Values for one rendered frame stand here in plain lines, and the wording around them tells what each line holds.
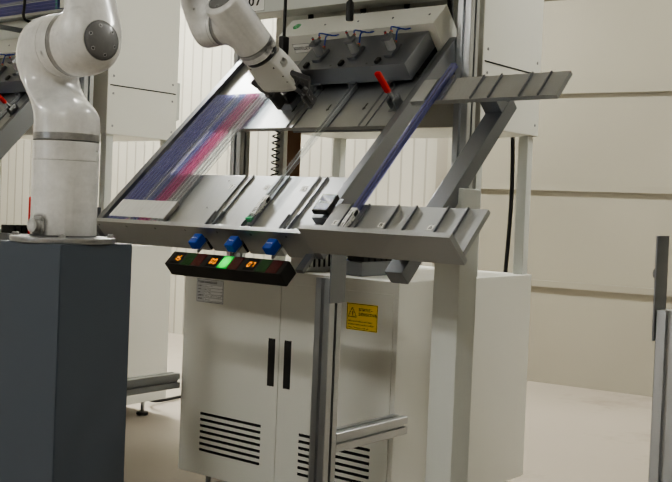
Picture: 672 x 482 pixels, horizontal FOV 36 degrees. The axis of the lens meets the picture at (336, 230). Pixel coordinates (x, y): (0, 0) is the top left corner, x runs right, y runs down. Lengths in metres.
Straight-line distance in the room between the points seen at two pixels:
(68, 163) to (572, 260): 3.30
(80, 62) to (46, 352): 0.51
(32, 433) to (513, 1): 1.64
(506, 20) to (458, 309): 1.04
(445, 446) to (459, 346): 0.19
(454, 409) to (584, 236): 2.94
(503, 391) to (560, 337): 2.11
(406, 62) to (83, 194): 0.88
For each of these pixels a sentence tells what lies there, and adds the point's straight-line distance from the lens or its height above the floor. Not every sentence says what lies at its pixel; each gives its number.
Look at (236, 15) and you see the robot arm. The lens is 2.18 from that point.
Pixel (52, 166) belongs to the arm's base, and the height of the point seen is 0.84.
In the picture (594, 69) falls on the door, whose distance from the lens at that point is 4.89.
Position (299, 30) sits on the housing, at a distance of 2.76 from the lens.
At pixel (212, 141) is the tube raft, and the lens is 2.61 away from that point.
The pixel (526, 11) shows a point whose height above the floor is 1.33.
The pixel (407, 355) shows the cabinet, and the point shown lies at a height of 0.45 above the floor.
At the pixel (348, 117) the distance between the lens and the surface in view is 2.43.
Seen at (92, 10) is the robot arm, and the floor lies 1.12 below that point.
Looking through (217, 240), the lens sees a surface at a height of 0.70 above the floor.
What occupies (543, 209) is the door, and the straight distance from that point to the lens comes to 4.91.
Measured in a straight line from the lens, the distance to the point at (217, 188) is 2.43.
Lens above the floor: 0.79
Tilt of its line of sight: 1 degrees down
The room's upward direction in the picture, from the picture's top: 2 degrees clockwise
